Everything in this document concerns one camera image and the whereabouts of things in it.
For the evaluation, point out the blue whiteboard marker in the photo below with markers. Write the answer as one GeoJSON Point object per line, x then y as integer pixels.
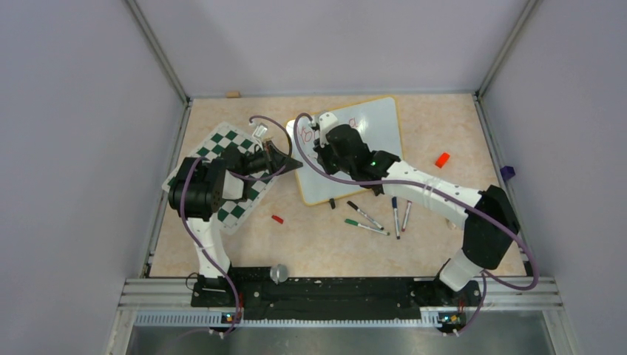
{"type": "Point", "coordinates": [396, 217]}

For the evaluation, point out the red marker cap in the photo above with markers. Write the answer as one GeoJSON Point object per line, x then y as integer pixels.
{"type": "Point", "coordinates": [277, 219]}

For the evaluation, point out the green white chessboard mat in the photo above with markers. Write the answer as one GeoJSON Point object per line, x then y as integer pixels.
{"type": "Point", "coordinates": [231, 215]}

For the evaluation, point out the purple block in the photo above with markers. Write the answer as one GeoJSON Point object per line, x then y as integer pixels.
{"type": "Point", "coordinates": [507, 173]}

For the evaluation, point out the purple whiteboard marker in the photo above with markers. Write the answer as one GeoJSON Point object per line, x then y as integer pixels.
{"type": "Point", "coordinates": [406, 215]}

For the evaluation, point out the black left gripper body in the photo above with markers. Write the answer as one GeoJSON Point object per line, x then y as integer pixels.
{"type": "Point", "coordinates": [265, 159]}

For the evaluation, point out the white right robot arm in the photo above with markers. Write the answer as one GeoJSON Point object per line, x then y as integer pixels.
{"type": "Point", "coordinates": [486, 217]}

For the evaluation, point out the grey round knob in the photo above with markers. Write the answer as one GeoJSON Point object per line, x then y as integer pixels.
{"type": "Point", "coordinates": [279, 273]}

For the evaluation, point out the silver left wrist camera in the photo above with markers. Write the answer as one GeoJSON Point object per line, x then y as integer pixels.
{"type": "Point", "coordinates": [260, 131]}

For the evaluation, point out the orange red block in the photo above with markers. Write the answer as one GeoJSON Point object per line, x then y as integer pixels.
{"type": "Point", "coordinates": [442, 160]}

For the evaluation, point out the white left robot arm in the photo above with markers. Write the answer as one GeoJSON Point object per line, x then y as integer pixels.
{"type": "Point", "coordinates": [200, 187]}

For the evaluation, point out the green white toy brick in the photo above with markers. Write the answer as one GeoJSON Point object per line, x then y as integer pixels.
{"type": "Point", "coordinates": [451, 225]}

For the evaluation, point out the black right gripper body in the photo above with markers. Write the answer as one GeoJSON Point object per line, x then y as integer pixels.
{"type": "Point", "coordinates": [329, 160]}

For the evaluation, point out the green whiteboard marker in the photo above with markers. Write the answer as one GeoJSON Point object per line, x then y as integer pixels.
{"type": "Point", "coordinates": [360, 225]}

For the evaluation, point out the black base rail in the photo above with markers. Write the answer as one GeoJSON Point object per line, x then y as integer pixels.
{"type": "Point", "coordinates": [328, 298]}

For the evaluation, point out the black whiteboard marker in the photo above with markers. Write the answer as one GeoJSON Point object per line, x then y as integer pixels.
{"type": "Point", "coordinates": [365, 215]}

